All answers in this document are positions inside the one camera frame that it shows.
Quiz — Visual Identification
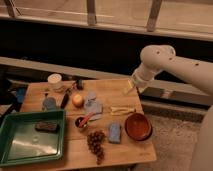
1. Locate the blue sponge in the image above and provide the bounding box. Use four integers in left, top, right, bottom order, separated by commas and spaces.
108, 123, 121, 144

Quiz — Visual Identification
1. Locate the green plastic tray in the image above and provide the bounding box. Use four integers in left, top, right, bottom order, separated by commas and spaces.
0, 110, 66, 167

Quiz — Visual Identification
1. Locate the blue-grey plastic cup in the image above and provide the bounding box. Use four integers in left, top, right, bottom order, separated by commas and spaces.
42, 97, 57, 111

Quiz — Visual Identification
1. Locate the wooden table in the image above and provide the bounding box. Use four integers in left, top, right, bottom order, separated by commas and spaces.
1, 79, 156, 171

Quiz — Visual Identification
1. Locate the bunch of dark grapes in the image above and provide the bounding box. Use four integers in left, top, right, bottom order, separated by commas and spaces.
87, 131, 105, 165

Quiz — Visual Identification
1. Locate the red-brown bowl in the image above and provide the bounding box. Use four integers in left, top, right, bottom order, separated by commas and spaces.
125, 113, 152, 141

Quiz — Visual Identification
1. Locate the small dark bowl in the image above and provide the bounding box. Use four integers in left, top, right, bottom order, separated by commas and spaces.
75, 117, 88, 132

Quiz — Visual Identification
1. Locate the blue-grey cloth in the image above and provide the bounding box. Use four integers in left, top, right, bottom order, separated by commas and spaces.
84, 91, 103, 121

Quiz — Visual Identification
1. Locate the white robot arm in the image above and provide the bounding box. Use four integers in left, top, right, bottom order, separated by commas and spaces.
124, 45, 213, 171

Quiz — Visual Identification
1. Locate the red spoon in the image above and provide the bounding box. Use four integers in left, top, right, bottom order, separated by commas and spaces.
79, 113, 96, 127

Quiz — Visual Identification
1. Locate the blue object at left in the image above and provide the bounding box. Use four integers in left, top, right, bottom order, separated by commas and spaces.
15, 88, 26, 103

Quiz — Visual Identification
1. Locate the dark sponge in tray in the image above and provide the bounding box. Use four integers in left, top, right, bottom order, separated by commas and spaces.
35, 122, 58, 132

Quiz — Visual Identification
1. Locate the black marker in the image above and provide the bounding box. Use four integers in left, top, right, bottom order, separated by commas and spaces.
60, 93, 69, 109

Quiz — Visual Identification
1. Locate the small black object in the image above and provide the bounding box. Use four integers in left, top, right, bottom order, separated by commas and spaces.
76, 79, 83, 90

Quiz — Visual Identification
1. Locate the white plastic cup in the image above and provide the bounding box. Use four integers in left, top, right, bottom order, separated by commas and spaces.
47, 73, 63, 92

